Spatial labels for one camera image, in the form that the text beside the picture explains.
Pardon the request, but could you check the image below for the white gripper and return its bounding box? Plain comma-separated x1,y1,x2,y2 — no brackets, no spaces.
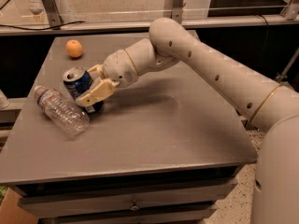
75,49,138,107

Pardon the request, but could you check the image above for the blue pepsi can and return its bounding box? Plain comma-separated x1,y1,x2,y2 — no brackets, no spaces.
63,67,93,100

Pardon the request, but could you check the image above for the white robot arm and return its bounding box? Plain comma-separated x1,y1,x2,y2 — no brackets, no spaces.
76,18,299,224

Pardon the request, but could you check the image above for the clear plastic water bottle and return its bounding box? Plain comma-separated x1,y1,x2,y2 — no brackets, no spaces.
34,86,90,136

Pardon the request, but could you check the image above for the orange fruit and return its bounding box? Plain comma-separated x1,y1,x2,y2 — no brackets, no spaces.
65,40,83,59

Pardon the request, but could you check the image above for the grey drawer cabinet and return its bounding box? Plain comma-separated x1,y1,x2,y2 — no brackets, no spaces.
0,30,261,224

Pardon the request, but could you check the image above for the metal drawer knob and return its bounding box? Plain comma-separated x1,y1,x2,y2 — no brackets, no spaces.
129,203,140,211

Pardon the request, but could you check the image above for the cardboard box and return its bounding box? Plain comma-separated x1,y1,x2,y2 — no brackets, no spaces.
0,189,38,224

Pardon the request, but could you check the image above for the metal frame bracket left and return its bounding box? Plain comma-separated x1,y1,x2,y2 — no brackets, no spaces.
41,0,62,30

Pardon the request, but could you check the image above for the metal frame bracket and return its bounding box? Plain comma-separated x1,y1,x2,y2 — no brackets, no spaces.
41,0,62,30
171,0,184,23

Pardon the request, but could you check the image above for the black cable on rail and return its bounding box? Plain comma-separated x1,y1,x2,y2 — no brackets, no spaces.
0,20,87,32

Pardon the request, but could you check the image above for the metal frame bracket centre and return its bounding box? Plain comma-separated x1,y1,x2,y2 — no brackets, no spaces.
171,0,184,23

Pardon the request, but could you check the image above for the black hanging cable right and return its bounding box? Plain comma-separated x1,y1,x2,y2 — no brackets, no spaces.
255,14,269,26

